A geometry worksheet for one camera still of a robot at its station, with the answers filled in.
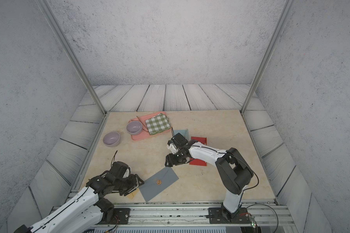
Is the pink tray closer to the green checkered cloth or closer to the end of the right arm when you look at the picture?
the green checkered cloth

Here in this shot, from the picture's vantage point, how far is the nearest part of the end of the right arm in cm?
66

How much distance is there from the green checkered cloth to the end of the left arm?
402mm

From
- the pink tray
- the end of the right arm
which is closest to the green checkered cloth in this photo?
the pink tray

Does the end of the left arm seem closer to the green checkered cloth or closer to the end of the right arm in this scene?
the end of the right arm

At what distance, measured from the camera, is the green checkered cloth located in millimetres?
1097

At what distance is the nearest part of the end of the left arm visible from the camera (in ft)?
1.87

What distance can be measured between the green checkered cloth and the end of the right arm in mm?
267

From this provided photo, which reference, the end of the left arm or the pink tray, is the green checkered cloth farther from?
the end of the left arm
